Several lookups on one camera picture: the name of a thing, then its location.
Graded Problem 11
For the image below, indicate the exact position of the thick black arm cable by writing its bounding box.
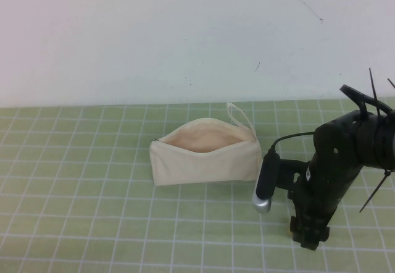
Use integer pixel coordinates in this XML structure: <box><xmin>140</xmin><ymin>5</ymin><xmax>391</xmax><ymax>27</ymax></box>
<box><xmin>339</xmin><ymin>84</ymin><xmax>394</xmax><ymax>122</ymax></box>

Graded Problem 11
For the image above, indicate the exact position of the cream fabric pencil case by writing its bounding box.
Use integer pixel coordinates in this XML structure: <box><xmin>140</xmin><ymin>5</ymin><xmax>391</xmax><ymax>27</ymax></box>
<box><xmin>150</xmin><ymin>102</ymin><xmax>264</xmax><ymax>187</ymax></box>

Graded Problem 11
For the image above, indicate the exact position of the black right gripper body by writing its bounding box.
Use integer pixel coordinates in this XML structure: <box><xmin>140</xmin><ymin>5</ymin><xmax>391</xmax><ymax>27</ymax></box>
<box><xmin>287</xmin><ymin>114</ymin><xmax>362</xmax><ymax>228</ymax></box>

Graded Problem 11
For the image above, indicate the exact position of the thin black camera cable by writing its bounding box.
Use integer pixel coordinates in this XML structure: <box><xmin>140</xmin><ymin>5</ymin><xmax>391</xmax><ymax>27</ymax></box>
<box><xmin>270</xmin><ymin>132</ymin><xmax>316</xmax><ymax>154</ymax></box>

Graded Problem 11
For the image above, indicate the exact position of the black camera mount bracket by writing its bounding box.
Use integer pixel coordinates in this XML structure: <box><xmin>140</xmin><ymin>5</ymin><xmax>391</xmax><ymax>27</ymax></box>
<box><xmin>271</xmin><ymin>158</ymin><xmax>311</xmax><ymax>200</ymax></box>

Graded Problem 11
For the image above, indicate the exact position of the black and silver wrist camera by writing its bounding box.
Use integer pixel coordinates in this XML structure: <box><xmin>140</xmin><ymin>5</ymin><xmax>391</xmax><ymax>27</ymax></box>
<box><xmin>252</xmin><ymin>151</ymin><xmax>281</xmax><ymax>215</ymax></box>

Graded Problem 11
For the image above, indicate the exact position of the green grid cutting mat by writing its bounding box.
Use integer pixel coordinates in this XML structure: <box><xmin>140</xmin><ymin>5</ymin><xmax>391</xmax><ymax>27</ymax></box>
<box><xmin>0</xmin><ymin>99</ymin><xmax>395</xmax><ymax>273</ymax></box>

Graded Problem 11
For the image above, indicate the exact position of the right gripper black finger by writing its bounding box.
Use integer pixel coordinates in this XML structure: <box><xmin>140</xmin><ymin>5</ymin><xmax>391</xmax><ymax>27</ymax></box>
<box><xmin>299</xmin><ymin>222</ymin><xmax>330</xmax><ymax>251</ymax></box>
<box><xmin>289</xmin><ymin>214</ymin><xmax>306</xmax><ymax>242</ymax></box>

